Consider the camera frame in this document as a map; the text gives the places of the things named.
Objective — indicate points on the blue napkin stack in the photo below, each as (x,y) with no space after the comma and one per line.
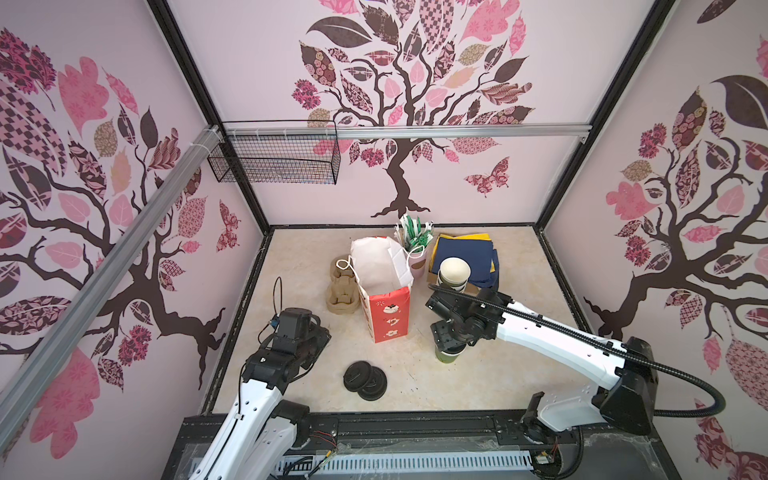
(480,255)

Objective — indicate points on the black coffee cup lid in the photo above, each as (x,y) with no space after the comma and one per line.
(376,386)
(446,339)
(357,375)

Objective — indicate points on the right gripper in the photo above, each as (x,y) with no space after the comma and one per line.
(441,339)

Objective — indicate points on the white slotted cable duct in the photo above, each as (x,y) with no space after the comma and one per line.
(356,465)

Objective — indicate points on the aluminium bar left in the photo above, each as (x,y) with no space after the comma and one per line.
(35,375)

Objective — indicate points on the stack of green paper cups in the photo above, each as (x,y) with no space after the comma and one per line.
(454,273)

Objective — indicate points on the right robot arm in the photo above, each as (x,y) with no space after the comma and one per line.
(621,387)

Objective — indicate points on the aluminium crossbar back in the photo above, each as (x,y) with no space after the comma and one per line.
(420,131)

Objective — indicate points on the black wire basket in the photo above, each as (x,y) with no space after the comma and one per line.
(278,151)

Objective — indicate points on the pink cup of straws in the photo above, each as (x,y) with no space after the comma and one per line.
(415,236)

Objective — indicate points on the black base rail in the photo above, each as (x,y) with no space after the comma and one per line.
(595,452)

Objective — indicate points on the green paper coffee cup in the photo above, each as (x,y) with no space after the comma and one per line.
(449,355)

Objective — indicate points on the brown cardboard cup carrier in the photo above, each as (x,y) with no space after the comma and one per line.
(342,296)

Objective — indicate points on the red white paper gift bag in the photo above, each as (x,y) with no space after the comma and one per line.
(385,282)

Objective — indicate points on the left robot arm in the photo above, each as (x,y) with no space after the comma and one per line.
(261,425)

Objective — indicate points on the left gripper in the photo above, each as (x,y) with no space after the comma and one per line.
(322,337)

